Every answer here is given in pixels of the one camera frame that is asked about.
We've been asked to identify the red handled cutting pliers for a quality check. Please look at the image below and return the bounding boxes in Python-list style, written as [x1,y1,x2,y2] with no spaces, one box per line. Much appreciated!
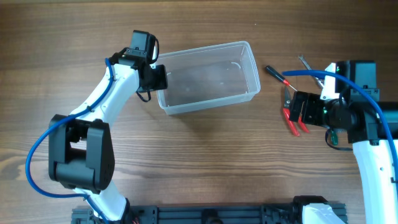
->
[282,86,300,137]

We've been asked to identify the silver steel wrench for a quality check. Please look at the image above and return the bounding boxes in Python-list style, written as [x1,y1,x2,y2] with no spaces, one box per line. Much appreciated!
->
[298,55,324,89]

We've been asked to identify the green handled screwdriver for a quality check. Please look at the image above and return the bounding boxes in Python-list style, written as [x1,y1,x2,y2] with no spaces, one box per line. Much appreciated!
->
[330,129,338,146]

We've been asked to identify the clear plastic storage container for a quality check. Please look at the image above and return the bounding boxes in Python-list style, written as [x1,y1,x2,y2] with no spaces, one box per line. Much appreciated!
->
[157,41,261,115]

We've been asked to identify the black red handled screwdriver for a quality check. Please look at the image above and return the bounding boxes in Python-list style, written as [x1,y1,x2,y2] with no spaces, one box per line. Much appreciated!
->
[264,65,297,91]

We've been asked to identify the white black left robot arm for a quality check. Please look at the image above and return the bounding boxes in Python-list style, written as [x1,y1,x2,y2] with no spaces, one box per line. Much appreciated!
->
[49,30,168,223]

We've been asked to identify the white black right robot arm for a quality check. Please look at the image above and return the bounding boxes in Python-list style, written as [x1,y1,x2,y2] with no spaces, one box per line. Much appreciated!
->
[284,60,397,223]

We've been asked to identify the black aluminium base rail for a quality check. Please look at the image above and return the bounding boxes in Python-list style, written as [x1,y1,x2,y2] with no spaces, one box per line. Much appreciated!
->
[71,203,348,224]

